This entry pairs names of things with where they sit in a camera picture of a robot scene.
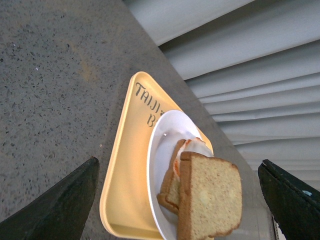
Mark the bread slice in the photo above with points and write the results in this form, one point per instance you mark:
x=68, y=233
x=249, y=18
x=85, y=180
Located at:
x=169, y=196
x=210, y=197

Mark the yellow bear tray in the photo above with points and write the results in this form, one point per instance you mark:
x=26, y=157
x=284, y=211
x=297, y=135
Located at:
x=124, y=207

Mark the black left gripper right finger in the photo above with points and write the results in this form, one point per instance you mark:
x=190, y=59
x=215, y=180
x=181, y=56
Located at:
x=294, y=204

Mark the grey pleated curtain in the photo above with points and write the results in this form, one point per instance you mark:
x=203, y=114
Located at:
x=255, y=67

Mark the fried egg toy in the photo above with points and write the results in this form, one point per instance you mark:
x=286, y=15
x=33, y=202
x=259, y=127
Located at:
x=195, y=145

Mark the white round plate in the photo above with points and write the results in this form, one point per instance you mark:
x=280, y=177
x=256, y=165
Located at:
x=172, y=126

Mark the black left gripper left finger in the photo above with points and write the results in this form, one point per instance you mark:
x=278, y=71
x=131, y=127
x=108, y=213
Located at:
x=61, y=212

